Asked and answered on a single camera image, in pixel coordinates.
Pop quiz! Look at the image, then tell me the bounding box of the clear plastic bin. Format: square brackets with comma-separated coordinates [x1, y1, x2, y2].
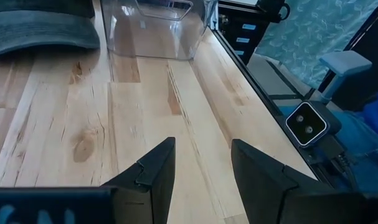
[100, 0, 219, 61]

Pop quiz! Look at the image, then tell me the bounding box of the black drawer cabinet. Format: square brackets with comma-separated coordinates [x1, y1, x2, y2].
[217, 0, 272, 66]

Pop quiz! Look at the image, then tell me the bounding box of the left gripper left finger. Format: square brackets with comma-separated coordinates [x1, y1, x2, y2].
[0, 136, 176, 224]

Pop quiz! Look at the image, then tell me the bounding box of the grey office chair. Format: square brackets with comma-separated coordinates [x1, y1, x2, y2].
[309, 50, 373, 105]

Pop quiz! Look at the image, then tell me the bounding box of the dark grey baseball cap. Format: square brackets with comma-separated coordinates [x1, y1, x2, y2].
[0, 0, 102, 60]

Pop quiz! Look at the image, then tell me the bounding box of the black camera cable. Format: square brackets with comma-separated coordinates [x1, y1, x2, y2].
[313, 133, 362, 191]

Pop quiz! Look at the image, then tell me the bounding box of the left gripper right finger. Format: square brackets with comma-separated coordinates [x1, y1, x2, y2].
[231, 138, 378, 224]

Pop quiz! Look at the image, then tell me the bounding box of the person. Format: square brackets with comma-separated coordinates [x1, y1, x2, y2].
[330, 86, 378, 191]

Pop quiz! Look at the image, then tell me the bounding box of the small black table camera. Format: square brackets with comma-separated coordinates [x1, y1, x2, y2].
[284, 100, 343, 149]

